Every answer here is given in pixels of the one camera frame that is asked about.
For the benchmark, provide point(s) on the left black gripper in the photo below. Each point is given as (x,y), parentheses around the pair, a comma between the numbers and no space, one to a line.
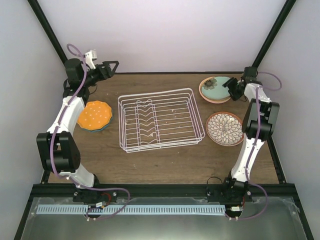
(106,69)

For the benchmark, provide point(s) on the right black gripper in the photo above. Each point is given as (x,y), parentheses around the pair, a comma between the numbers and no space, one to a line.
(233,96)

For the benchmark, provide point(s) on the green floral plate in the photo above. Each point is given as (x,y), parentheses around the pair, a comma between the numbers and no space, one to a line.
(216,87)

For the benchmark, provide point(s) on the beige bear plate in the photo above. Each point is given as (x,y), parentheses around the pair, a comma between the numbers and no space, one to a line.
(203,93)

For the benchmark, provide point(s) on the flower pattern brown-rim plate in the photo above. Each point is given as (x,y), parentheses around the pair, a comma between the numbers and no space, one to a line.
(225,129)

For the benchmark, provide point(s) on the orange dotted plate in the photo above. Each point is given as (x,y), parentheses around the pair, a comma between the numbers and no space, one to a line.
(95,115)

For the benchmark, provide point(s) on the teal dotted plate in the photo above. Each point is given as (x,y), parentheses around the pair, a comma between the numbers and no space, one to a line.
(101,129)

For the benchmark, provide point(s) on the pink bear plate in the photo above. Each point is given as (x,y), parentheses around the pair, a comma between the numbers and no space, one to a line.
(217,101)

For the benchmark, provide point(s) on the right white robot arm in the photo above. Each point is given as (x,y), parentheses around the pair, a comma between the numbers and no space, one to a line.
(258,125)

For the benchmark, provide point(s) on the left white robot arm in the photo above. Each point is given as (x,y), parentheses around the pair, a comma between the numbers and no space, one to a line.
(57,148)

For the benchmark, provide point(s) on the white wire dish rack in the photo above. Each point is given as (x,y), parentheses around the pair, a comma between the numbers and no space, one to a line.
(158,120)

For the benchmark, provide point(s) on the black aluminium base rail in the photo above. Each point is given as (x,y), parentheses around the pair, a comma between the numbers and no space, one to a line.
(211,192)

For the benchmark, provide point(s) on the black enclosure frame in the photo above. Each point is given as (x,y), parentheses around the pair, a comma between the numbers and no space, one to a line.
(283,188)

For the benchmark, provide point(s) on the light blue slotted cable duct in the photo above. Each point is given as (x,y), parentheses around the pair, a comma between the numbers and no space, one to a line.
(77,209)

